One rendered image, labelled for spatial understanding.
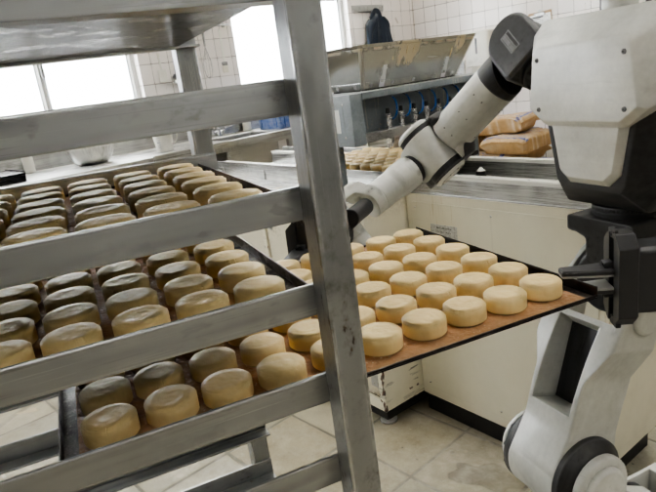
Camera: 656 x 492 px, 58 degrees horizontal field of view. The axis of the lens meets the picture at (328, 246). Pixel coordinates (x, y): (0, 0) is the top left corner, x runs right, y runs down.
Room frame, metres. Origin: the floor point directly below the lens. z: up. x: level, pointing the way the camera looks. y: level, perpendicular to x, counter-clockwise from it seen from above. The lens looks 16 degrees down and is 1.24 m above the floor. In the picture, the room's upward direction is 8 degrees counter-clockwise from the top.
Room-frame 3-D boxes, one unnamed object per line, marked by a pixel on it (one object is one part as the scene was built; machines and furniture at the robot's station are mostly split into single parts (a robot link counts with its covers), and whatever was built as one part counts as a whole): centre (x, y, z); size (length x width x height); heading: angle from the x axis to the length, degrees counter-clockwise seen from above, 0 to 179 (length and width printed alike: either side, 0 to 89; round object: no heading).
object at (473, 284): (0.71, -0.18, 0.96); 0.05 x 0.05 x 0.02
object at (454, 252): (0.85, -0.19, 0.96); 0.05 x 0.05 x 0.02
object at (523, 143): (5.30, -1.82, 0.47); 0.72 x 0.42 x 0.17; 136
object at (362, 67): (2.18, -0.32, 1.25); 0.56 x 0.29 x 0.14; 126
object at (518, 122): (5.49, -1.69, 0.62); 0.72 x 0.42 x 0.17; 47
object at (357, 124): (2.18, -0.32, 1.01); 0.72 x 0.33 x 0.34; 126
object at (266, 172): (2.44, 0.13, 0.88); 1.28 x 0.01 x 0.07; 36
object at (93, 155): (4.04, 1.49, 0.94); 0.33 x 0.33 x 0.12
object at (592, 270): (0.70, -0.32, 0.97); 0.06 x 0.03 x 0.02; 82
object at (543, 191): (2.19, -0.14, 0.87); 2.01 x 0.03 x 0.07; 36
